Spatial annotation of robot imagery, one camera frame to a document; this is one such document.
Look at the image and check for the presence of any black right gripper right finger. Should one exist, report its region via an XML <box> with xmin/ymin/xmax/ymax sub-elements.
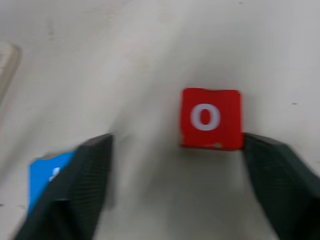
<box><xmin>243</xmin><ymin>132</ymin><xmax>320</xmax><ymax>240</ymax></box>

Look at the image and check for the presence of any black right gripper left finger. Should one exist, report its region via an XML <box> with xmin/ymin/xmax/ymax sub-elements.
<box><xmin>13</xmin><ymin>133</ymin><xmax>114</xmax><ymax>240</ymax></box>

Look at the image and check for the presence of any red letter o block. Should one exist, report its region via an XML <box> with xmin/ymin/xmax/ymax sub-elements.
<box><xmin>178</xmin><ymin>87</ymin><xmax>244</xmax><ymax>151</ymax></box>

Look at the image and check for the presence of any blue letter block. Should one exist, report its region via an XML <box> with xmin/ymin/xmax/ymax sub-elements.
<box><xmin>27</xmin><ymin>150</ymin><xmax>76</xmax><ymax>216</ymax></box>

